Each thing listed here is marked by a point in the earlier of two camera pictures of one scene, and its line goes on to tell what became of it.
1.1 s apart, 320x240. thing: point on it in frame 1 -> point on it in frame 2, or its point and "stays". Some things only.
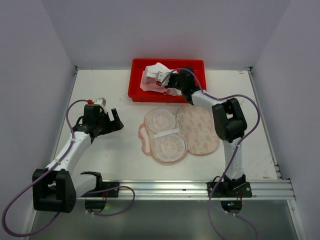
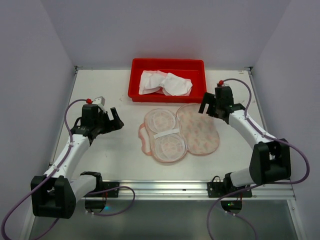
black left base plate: x=108 y=185 stays
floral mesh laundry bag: x=169 y=137 stays
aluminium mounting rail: x=197 y=190 stays
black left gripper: x=109 y=124 stays
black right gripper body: x=169 y=81 -> x=213 y=107
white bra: x=152 y=70 -> x=152 y=82
